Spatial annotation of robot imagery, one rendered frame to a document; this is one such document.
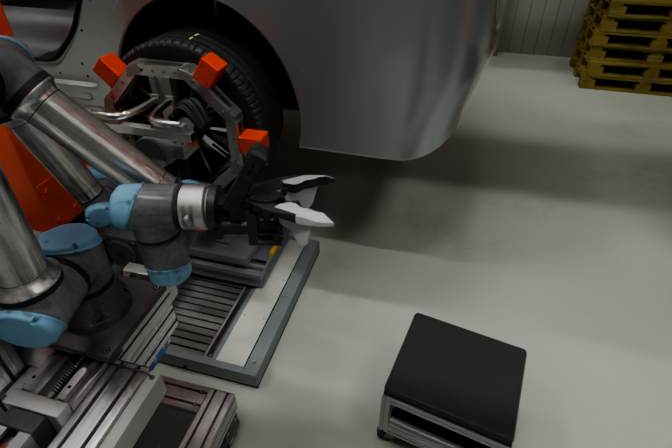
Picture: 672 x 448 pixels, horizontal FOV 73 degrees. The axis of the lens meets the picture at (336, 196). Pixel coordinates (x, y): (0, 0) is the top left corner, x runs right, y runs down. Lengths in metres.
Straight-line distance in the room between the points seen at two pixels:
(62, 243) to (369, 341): 1.38
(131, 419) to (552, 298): 1.91
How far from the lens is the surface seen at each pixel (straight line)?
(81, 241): 1.06
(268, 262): 2.19
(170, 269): 0.83
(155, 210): 0.75
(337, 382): 1.96
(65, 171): 1.31
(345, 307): 2.20
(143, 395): 1.16
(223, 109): 1.67
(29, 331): 1.00
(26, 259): 0.94
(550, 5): 5.74
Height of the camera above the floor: 1.65
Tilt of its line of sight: 35 degrees down
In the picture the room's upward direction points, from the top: straight up
